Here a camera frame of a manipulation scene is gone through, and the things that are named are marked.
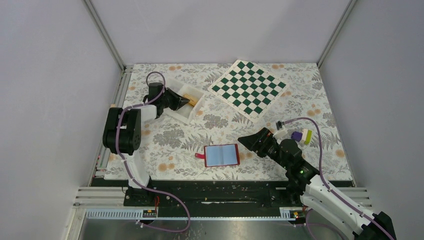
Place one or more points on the red leather card holder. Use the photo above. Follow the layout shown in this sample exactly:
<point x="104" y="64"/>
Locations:
<point x="220" y="155"/>

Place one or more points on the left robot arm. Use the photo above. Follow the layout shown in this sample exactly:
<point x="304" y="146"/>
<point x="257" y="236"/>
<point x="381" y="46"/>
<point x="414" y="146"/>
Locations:
<point x="122" y="133"/>

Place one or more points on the green white chessboard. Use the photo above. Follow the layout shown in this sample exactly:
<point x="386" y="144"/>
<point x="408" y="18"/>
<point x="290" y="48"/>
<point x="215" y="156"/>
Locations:
<point x="249" y="89"/>

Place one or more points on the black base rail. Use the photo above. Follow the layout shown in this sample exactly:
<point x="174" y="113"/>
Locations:
<point x="214" y="198"/>

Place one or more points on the orange card box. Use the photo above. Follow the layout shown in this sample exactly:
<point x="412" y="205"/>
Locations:
<point x="192" y="100"/>

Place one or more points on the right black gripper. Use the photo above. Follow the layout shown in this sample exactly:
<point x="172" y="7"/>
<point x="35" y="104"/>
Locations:
<point x="252" y="141"/>

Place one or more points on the white plastic divided tray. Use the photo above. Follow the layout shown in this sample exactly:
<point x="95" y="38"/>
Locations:
<point x="187" y="113"/>

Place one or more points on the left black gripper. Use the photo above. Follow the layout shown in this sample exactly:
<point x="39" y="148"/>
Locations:
<point x="178" y="101"/>

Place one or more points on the purple white green block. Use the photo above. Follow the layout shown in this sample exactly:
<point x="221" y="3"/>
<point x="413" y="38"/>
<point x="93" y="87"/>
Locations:
<point x="303" y="137"/>

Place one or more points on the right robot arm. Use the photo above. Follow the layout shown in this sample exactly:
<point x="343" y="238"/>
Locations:
<point x="354" y="220"/>

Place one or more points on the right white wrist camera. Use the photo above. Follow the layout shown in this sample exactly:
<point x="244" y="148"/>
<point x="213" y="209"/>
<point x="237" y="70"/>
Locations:
<point x="281" y="130"/>

